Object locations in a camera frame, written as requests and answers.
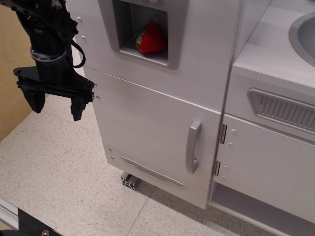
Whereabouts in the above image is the plywood board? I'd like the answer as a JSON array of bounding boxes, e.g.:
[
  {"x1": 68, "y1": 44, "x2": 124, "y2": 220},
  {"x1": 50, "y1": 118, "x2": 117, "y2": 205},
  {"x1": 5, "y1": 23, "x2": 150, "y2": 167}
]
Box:
[{"x1": 0, "y1": 4, "x2": 46, "y2": 142}]

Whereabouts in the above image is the silver toy sink basin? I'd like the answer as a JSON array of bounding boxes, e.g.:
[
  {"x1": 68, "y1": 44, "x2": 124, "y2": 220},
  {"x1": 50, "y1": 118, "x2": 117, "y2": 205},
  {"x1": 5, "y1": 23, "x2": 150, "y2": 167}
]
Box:
[{"x1": 288, "y1": 12, "x2": 315, "y2": 66}]

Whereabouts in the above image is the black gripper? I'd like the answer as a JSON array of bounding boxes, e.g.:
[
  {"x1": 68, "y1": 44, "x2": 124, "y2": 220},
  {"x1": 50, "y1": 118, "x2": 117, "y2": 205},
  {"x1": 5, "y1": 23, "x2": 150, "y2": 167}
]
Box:
[{"x1": 13, "y1": 66, "x2": 94, "y2": 121}]

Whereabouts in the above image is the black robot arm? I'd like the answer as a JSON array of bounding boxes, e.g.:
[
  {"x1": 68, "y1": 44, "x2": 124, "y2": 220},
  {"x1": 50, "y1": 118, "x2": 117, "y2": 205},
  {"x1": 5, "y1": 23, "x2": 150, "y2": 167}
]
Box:
[{"x1": 0, "y1": 0, "x2": 95, "y2": 121}]

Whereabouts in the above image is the silver dispenser recess frame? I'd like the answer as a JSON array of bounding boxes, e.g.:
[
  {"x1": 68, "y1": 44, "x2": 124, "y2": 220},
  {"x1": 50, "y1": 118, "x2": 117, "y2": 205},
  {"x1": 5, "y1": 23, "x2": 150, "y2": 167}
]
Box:
[{"x1": 98, "y1": 0, "x2": 189, "y2": 69}]

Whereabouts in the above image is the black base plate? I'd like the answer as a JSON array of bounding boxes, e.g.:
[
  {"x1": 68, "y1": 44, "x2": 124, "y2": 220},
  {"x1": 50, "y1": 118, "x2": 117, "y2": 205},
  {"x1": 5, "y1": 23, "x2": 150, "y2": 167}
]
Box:
[{"x1": 16, "y1": 207, "x2": 65, "y2": 236}]

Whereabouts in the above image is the upper brass hinge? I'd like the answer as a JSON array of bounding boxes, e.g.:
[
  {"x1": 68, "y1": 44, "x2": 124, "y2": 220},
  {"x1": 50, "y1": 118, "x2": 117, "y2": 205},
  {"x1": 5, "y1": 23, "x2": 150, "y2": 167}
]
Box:
[{"x1": 220, "y1": 124, "x2": 227, "y2": 144}]

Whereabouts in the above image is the lower brass hinge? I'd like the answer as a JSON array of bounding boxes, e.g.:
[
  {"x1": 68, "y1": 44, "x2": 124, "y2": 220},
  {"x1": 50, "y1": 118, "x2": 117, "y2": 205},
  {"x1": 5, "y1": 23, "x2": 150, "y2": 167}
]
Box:
[{"x1": 214, "y1": 161, "x2": 221, "y2": 176}]

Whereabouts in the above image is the white toy fridge cabinet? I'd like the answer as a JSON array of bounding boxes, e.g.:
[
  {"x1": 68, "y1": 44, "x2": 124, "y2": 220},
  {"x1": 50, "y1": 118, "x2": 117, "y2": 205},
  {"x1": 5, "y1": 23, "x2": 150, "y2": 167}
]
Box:
[{"x1": 67, "y1": 0, "x2": 241, "y2": 208}]

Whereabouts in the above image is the silver fridge door handle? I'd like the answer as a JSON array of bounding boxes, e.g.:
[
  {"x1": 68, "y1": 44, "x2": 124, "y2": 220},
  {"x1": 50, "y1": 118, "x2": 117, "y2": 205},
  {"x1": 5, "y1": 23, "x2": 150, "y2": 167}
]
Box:
[{"x1": 185, "y1": 120, "x2": 202, "y2": 174}]

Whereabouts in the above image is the aluminium rail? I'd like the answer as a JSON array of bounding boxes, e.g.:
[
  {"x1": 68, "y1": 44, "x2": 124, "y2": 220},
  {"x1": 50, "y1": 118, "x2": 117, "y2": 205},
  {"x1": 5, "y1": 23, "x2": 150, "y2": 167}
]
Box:
[{"x1": 0, "y1": 198, "x2": 19, "y2": 230}]

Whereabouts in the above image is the silver vent grille panel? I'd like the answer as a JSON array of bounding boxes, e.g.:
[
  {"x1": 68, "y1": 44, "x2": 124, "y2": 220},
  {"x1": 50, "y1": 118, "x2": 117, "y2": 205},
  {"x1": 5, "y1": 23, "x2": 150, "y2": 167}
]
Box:
[{"x1": 247, "y1": 88, "x2": 315, "y2": 133}]

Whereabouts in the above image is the white cabinet door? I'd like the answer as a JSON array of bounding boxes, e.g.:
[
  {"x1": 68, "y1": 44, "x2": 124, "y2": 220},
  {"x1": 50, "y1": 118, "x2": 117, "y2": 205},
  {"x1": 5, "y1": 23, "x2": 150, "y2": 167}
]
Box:
[{"x1": 212, "y1": 115, "x2": 315, "y2": 207}]

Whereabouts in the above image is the red toy strawberry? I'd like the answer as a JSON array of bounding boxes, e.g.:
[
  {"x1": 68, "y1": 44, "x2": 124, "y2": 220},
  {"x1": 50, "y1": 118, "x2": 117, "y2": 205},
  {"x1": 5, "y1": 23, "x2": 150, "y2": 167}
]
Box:
[{"x1": 135, "y1": 24, "x2": 168, "y2": 53}]

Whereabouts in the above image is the white toy kitchen counter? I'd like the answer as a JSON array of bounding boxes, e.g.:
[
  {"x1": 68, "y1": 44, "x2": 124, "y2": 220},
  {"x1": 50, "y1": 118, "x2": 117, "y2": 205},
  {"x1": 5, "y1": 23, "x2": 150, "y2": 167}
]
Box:
[{"x1": 210, "y1": 0, "x2": 315, "y2": 236}]

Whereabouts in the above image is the white low fridge door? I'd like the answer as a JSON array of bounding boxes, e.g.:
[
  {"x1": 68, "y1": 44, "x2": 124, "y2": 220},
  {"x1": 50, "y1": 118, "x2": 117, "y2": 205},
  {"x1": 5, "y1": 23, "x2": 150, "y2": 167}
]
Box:
[{"x1": 84, "y1": 67, "x2": 221, "y2": 208}]

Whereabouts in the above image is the brass hinge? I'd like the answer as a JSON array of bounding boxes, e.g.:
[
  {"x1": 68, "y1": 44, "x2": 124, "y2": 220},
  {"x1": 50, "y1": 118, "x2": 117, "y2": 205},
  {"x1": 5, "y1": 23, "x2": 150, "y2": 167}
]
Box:
[
  {"x1": 214, "y1": 161, "x2": 221, "y2": 176},
  {"x1": 220, "y1": 124, "x2": 227, "y2": 144}
]

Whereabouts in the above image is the aluminium extrusion profile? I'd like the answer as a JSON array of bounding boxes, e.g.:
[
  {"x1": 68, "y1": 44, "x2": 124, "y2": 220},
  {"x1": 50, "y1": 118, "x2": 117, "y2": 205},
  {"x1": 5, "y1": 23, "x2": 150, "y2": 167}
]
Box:
[{"x1": 121, "y1": 172, "x2": 141, "y2": 191}]

